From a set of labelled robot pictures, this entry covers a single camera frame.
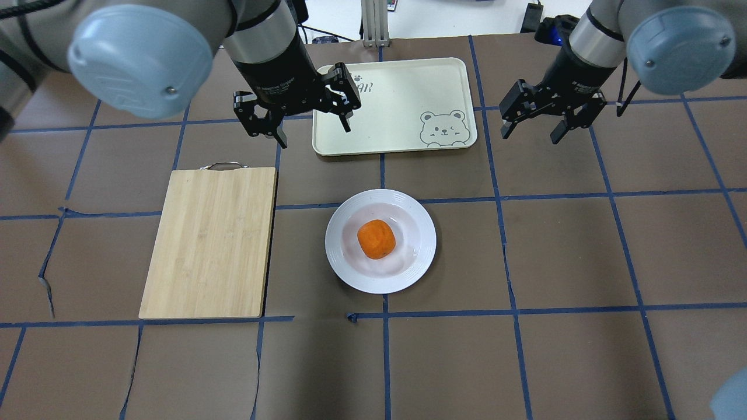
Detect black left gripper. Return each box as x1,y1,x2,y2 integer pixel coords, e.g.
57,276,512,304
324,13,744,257
226,35,362,149

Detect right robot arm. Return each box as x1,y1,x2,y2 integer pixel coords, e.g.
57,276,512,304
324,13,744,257
499,1,746,144

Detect white round plate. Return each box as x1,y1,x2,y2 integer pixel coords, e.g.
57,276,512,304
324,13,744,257
324,189,437,293

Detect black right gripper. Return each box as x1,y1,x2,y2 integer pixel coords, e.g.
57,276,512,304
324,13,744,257
499,45,613,145

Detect bamboo cutting board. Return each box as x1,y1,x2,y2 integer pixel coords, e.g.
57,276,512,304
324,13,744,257
138,166,277,321

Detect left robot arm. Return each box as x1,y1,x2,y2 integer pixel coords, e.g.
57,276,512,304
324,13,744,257
1,1,362,147

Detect aluminium frame post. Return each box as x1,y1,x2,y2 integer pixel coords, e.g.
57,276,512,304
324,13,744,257
361,0,390,47

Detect black power adapter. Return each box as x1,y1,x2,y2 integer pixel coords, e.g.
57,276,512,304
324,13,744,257
519,2,544,33

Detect orange fruit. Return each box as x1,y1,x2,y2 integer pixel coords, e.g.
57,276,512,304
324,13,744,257
357,219,397,260

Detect cream bear tray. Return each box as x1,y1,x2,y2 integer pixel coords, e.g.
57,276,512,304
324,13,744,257
312,57,477,156

